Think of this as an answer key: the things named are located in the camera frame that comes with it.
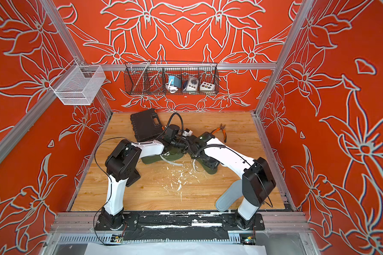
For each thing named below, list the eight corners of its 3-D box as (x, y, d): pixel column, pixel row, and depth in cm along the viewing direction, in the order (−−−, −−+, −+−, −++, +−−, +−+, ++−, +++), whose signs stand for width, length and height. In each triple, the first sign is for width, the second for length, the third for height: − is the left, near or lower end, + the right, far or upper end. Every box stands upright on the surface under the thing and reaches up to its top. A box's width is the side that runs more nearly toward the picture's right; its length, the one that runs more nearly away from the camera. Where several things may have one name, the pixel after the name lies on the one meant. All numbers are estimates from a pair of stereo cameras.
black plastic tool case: (137, 144, 101) (136, 141, 98) (131, 117, 116) (129, 114, 114) (166, 135, 106) (165, 132, 103) (156, 110, 121) (155, 107, 118)
